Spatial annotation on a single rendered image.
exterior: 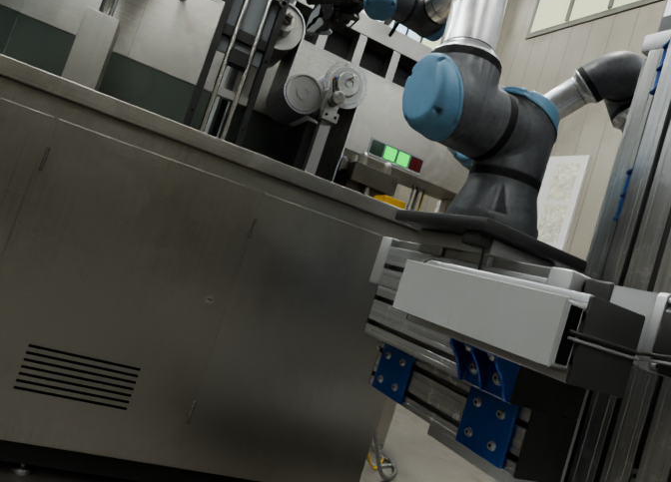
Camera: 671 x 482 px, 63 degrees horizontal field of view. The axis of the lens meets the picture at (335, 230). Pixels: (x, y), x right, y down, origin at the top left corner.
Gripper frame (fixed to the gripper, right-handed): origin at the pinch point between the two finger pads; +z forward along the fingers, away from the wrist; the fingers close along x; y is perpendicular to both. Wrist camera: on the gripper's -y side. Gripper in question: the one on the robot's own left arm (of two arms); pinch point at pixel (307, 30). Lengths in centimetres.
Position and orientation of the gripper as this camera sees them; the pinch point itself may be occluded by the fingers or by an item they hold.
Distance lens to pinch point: 161.4
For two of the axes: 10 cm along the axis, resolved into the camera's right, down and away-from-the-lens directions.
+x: -1.7, -9.6, 2.3
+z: -5.9, 2.9, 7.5
